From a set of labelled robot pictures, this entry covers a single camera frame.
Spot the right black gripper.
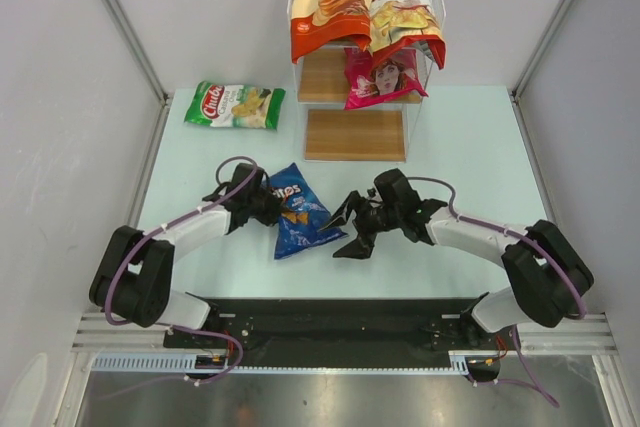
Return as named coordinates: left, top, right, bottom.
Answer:
left=319, top=190, right=402, bottom=259

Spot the blue Doritos chips bag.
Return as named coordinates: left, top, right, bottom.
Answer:
left=270, top=163, right=347, bottom=260

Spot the green Chuba cassava chips bag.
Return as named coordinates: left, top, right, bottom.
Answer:
left=184, top=81, right=286, bottom=130

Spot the pink Real chips bag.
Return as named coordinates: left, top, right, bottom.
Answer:
left=343, top=47, right=428, bottom=110

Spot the orange beige cassava chips bag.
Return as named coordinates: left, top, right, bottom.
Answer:
left=290, top=0, right=372, bottom=63

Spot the red Chuba cassava chips bag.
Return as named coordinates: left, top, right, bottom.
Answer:
left=369, top=0, right=446, bottom=70

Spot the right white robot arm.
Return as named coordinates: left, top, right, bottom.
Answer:
left=324, top=169, right=594, bottom=348

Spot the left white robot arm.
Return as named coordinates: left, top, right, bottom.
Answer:
left=89, top=156, right=284, bottom=347

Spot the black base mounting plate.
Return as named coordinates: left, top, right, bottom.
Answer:
left=164, top=297, right=521, bottom=371

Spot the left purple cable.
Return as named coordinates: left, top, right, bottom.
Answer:
left=94, top=155, right=266, bottom=401

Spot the aluminium frame rail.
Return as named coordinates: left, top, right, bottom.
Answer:
left=72, top=313, right=618, bottom=378

